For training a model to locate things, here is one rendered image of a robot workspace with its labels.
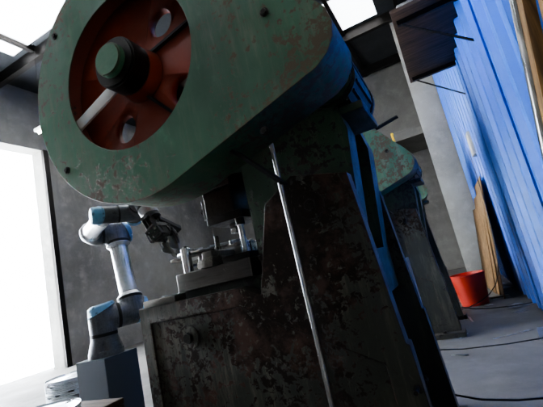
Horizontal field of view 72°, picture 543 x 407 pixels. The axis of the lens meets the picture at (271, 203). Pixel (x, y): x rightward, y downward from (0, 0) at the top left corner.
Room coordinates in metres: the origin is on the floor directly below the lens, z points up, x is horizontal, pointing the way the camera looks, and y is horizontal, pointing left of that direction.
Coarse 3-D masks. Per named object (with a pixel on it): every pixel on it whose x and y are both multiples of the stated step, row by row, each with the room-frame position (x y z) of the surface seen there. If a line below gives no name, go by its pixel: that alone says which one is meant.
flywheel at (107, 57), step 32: (128, 0) 1.08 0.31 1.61; (160, 0) 1.03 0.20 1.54; (96, 32) 1.15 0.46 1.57; (128, 32) 1.09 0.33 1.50; (96, 64) 0.98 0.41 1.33; (128, 64) 0.96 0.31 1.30; (160, 64) 1.04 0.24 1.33; (96, 96) 1.17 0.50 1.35; (128, 96) 1.07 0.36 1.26; (160, 96) 1.06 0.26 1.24; (96, 128) 1.18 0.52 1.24
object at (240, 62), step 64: (192, 0) 0.90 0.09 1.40; (256, 0) 0.83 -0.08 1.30; (64, 64) 1.12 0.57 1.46; (192, 64) 0.92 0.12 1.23; (256, 64) 0.85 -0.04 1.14; (320, 64) 0.79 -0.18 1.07; (64, 128) 1.14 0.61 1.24; (192, 128) 0.94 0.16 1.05; (256, 128) 0.92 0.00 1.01; (128, 192) 1.04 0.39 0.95; (192, 192) 1.10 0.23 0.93
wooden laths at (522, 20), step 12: (516, 0) 0.57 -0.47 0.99; (528, 0) 0.54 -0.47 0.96; (540, 0) 0.46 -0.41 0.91; (516, 12) 0.61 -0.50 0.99; (528, 12) 0.54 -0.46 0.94; (516, 24) 0.62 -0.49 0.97; (528, 24) 0.55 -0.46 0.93; (540, 24) 0.54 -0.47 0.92; (516, 36) 0.62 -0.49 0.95; (528, 36) 0.55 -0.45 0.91; (540, 36) 0.54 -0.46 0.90; (528, 48) 0.56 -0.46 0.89; (540, 48) 0.54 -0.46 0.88; (528, 60) 0.61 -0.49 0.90; (540, 60) 0.55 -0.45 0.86; (528, 72) 0.62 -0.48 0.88; (540, 72) 0.55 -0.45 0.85; (528, 84) 0.62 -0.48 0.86; (540, 84) 0.55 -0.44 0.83; (540, 96) 0.56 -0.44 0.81; (540, 108) 0.58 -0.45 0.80; (540, 120) 0.62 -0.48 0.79; (540, 132) 0.62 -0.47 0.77; (540, 144) 0.63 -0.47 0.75
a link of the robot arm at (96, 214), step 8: (96, 208) 1.48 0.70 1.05; (104, 208) 1.49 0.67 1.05; (112, 208) 1.51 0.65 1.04; (96, 216) 1.47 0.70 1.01; (104, 216) 1.49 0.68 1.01; (112, 216) 1.51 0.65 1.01; (88, 224) 1.62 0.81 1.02; (96, 224) 1.52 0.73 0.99; (104, 224) 1.54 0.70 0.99; (80, 232) 1.74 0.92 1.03; (88, 232) 1.67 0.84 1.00; (96, 232) 1.64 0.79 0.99; (88, 240) 1.76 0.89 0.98; (96, 240) 1.80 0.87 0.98
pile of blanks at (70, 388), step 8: (48, 384) 2.14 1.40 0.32; (56, 384) 2.08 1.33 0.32; (64, 384) 2.08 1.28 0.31; (72, 384) 2.13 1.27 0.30; (48, 392) 2.10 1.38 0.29; (56, 392) 2.08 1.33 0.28; (64, 392) 2.08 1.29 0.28; (72, 392) 2.09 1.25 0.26; (48, 400) 2.14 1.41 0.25; (56, 400) 2.08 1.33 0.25
